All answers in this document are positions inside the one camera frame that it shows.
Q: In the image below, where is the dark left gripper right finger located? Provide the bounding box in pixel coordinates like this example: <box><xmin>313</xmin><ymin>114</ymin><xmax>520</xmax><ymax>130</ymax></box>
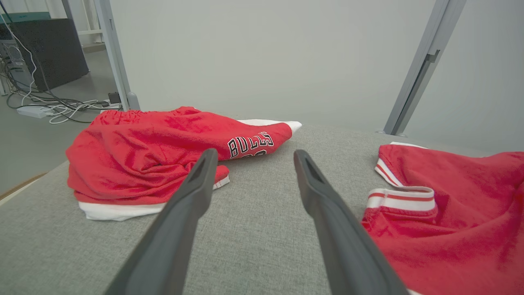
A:
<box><xmin>294</xmin><ymin>150</ymin><xmax>410</xmax><ymax>295</ymax></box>

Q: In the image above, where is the grey metal partition post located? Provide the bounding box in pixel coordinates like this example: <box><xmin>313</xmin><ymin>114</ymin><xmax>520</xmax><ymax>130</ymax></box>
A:
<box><xmin>377</xmin><ymin>0</ymin><xmax>467</xmax><ymax>138</ymax></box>
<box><xmin>93</xmin><ymin>0</ymin><xmax>140</xmax><ymax>112</ymax></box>

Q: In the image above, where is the teal box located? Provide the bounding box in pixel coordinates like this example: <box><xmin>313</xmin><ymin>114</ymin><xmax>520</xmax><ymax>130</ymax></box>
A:
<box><xmin>0</xmin><ymin>11</ymin><xmax>52</xmax><ymax>24</ymax></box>

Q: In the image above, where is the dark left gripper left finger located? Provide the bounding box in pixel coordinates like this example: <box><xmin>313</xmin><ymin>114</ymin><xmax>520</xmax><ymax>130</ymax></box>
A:
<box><xmin>104</xmin><ymin>148</ymin><xmax>219</xmax><ymax>295</ymax></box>

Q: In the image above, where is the white power strip with cables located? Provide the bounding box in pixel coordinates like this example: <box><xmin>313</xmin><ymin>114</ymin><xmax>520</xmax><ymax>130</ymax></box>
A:
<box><xmin>6</xmin><ymin>66</ymin><xmax>111</xmax><ymax>123</ymax></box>

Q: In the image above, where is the white metal shelf frame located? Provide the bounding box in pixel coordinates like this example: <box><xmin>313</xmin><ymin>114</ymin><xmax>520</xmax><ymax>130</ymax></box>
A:
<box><xmin>45</xmin><ymin>0</ymin><xmax>105</xmax><ymax>45</ymax></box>

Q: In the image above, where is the black computer tower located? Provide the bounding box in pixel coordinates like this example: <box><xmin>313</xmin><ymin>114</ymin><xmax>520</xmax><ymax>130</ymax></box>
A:
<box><xmin>0</xmin><ymin>18</ymin><xmax>89</xmax><ymax>93</ymax></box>

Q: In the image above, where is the red jersey number 23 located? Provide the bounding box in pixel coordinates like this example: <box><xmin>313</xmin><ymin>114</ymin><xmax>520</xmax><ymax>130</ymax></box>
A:
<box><xmin>362</xmin><ymin>142</ymin><xmax>524</xmax><ymax>295</ymax></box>

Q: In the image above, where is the grey computer case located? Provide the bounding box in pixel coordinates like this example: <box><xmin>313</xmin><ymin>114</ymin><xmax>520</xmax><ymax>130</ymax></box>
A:
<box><xmin>0</xmin><ymin>39</ymin><xmax>26</xmax><ymax>89</ymax></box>

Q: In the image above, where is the white floor cable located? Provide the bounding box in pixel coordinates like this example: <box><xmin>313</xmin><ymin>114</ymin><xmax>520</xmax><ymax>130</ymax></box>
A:
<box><xmin>48</xmin><ymin>100</ymin><xmax>110</xmax><ymax>124</ymax></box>

